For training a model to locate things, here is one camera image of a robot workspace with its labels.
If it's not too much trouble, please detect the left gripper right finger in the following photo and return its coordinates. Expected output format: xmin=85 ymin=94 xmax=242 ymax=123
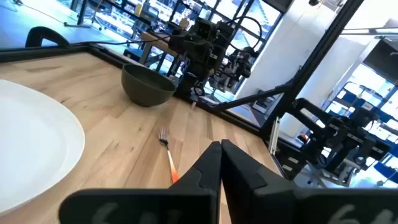
xmin=221 ymin=139 xmax=398 ymax=224

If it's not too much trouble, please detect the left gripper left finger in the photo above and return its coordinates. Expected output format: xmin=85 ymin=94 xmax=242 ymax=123
xmin=58 ymin=141 xmax=223 ymax=224

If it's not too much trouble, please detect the fork with orange handle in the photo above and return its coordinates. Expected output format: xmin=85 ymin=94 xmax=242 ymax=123
xmin=158 ymin=125 xmax=180 ymax=184

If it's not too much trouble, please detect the dark round bowl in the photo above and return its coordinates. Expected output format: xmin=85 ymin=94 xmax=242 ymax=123
xmin=121 ymin=63 xmax=177 ymax=108

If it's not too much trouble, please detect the white round plate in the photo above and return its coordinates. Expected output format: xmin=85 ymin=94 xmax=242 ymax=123
xmin=0 ymin=79 xmax=86 ymax=215

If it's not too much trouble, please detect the black background monitor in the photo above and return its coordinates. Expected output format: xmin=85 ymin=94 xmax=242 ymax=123
xmin=363 ymin=36 xmax=398 ymax=85

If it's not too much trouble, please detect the black metal table frame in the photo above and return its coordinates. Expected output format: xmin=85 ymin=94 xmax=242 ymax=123
xmin=0 ymin=0 xmax=364 ymax=156

